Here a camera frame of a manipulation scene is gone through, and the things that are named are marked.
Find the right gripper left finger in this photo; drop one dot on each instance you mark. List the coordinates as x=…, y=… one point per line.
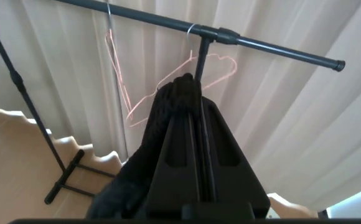
x=168, y=186

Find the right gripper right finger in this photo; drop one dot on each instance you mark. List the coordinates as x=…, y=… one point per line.
x=236, y=186

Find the black garment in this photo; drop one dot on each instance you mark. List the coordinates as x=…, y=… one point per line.
x=143, y=168

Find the pink clothes hanger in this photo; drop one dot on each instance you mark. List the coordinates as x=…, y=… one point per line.
x=118, y=71
x=230, y=60

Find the black clothes rack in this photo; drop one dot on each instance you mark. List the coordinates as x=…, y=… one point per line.
x=168, y=22

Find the beige curtain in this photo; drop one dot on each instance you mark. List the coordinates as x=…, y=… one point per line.
x=292, y=109

